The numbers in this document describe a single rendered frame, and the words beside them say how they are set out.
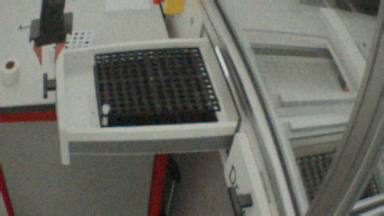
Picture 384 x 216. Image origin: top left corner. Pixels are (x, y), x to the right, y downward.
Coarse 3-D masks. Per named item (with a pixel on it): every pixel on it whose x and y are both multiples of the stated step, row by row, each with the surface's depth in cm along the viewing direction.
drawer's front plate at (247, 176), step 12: (240, 144) 114; (240, 156) 114; (252, 156) 112; (228, 168) 121; (240, 168) 114; (252, 168) 110; (228, 180) 121; (240, 180) 114; (252, 180) 108; (240, 192) 114; (252, 192) 107; (264, 192) 107; (264, 204) 104
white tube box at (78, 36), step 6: (72, 36) 150; (78, 36) 150; (84, 36) 151; (90, 36) 151; (78, 42) 149; (84, 42) 149; (90, 42) 149; (54, 48) 147; (66, 48) 147; (72, 48) 147
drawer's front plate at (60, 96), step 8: (56, 64) 126; (56, 72) 124; (56, 88) 120; (56, 96) 122; (64, 96) 116; (64, 104) 114; (56, 112) 126; (64, 112) 113; (64, 120) 111; (64, 128) 110; (64, 136) 111; (64, 144) 113; (64, 152) 115; (64, 160) 116
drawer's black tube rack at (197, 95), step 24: (168, 48) 134; (192, 48) 135; (120, 72) 127; (144, 72) 132; (168, 72) 129; (192, 72) 130; (96, 96) 126; (120, 96) 126; (144, 96) 123; (168, 96) 124; (192, 96) 126; (216, 96) 126; (120, 120) 122; (144, 120) 123; (168, 120) 124; (192, 120) 125; (216, 120) 126
